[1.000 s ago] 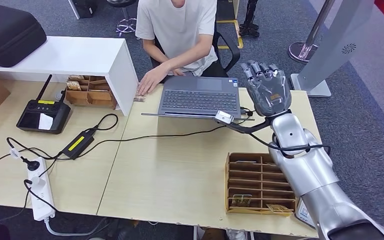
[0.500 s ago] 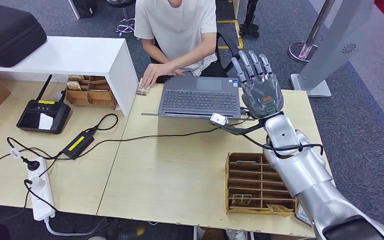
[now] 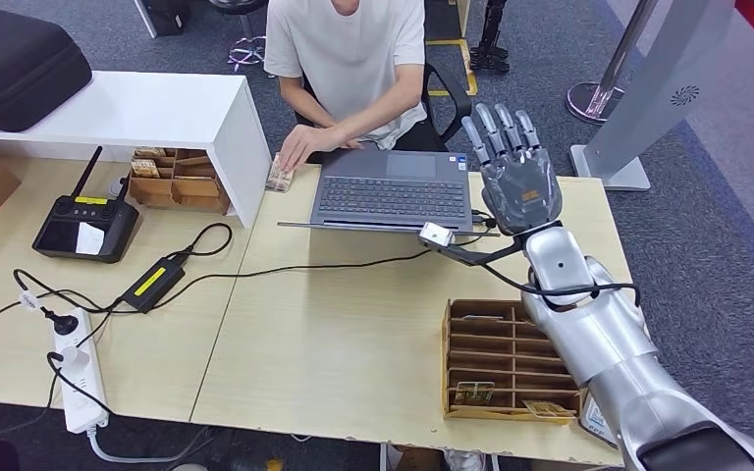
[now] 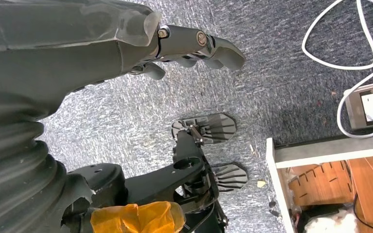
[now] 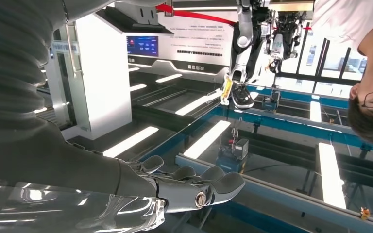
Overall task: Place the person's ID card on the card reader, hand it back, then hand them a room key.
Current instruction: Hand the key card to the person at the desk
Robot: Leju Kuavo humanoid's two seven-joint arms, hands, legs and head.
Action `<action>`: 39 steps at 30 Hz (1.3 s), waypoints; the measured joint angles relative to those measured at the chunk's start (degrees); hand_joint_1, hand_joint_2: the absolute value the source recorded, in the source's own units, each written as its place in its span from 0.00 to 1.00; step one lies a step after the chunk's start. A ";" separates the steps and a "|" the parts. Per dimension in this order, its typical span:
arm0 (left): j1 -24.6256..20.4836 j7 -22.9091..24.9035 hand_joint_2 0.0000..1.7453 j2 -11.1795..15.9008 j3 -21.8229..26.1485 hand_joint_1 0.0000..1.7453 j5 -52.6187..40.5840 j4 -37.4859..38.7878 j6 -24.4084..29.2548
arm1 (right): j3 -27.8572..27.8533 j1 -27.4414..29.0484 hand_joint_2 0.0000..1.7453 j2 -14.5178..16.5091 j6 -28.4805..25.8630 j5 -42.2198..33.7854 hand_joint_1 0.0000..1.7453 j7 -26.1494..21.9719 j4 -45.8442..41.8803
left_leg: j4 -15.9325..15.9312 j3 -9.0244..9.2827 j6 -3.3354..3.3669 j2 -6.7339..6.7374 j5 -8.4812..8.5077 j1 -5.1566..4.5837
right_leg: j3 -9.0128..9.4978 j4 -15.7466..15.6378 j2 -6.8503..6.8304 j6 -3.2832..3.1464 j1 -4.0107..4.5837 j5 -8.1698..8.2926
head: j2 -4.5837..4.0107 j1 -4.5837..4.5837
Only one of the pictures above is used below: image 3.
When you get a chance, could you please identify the black stool with chrome base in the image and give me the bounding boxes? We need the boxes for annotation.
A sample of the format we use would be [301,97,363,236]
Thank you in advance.
[209,0,269,73]

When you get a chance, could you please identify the long black laptop power cable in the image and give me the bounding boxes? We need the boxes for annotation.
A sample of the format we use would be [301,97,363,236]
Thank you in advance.
[149,246,434,312]

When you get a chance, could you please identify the brown compartment desk organizer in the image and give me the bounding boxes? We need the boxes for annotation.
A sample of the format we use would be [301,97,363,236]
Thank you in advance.
[127,147,232,217]

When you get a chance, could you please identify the white crumpled object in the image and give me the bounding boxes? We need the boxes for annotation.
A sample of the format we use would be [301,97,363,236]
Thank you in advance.
[443,449,486,471]

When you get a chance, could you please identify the stack of patterned cards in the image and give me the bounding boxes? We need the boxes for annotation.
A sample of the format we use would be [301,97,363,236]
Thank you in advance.
[264,153,296,195]

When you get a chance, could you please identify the black carrying case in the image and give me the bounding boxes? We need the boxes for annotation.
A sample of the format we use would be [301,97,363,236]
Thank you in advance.
[0,5,93,136]

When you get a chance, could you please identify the black camera bracket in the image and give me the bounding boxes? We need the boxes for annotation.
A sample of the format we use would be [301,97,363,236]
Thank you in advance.
[418,236,534,269]

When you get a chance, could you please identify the looped black adapter cable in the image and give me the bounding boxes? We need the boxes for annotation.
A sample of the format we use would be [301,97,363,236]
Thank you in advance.
[167,223,234,261]

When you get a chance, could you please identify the person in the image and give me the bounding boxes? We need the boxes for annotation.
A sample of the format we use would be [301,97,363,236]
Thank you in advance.
[262,0,457,174]

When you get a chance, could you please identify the white plug-in charger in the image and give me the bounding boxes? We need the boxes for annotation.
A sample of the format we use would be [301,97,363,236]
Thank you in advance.
[58,344,90,369]

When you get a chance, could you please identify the white card reader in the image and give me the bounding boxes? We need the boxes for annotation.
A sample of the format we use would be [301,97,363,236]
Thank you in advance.
[578,392,619,449]

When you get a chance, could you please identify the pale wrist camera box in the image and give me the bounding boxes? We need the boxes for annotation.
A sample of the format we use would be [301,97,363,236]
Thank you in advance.
[417,222,457,249]

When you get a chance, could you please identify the thin black cable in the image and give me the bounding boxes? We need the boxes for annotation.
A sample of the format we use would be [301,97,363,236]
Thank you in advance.
[0,295,122,355]

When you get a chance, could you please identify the small brown box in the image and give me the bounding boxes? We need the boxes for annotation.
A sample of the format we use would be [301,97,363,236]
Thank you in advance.
[393,445,444,471]

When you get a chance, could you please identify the black mains cord with plug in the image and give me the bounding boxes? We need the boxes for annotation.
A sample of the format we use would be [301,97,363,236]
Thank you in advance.
[12,267,125,337]

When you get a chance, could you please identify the black charger cable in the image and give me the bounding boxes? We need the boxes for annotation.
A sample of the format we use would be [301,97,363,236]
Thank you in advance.
[0,350,115,435]

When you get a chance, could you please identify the black remote controller with antenna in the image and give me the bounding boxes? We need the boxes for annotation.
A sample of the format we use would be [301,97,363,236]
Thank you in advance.
[31,145,140,265]

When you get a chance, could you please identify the grey laptop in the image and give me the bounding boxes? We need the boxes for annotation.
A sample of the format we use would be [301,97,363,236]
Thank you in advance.
[276,147,502,237]

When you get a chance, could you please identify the white power strip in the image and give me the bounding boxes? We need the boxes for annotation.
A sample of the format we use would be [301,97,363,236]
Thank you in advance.
[53,308,110,435]

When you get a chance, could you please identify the beige wooden panel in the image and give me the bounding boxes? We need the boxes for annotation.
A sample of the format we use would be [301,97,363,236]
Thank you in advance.
[445,0,472,40]

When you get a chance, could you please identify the white desk shelf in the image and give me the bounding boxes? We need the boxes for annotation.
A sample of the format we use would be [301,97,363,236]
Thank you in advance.
[0,71,274,229]

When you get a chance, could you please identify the chrome stanchion post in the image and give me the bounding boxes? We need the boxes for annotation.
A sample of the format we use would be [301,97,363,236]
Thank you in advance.
[565,0,661,127]

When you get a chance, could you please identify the slotted wooden card organizer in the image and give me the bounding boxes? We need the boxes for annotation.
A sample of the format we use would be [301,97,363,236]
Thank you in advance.
[442,298,583,425]

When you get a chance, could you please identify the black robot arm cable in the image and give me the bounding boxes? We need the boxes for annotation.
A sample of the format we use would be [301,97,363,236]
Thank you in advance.
[480,259,642,307]

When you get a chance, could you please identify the black cabinet with white frame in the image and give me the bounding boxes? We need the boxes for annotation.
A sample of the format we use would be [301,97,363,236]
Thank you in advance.
[133,0,192,40]

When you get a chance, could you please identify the black office chair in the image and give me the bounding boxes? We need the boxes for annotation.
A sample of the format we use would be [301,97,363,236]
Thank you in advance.
[296,61,473,154]

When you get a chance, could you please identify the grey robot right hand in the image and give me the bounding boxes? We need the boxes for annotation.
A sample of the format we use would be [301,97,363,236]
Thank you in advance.
[459,102,564,237]

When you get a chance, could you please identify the person's left hand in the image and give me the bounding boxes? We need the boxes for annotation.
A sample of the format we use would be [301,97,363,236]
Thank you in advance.
[277,123,347,174]

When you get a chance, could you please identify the white paper note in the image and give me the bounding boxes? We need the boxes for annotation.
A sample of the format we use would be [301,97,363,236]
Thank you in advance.
[75,222,106,256]

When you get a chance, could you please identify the black power adapter yellow label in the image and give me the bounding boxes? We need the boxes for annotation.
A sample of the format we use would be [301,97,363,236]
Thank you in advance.
[118,253,189,315]

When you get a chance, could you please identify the grey kiosk stand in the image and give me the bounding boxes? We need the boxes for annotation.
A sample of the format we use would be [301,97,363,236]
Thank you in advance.
[568,0,739,193]

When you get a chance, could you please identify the white power strip cord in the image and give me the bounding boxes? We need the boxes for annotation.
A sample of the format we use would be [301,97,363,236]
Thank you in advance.
[85,422,212,464]

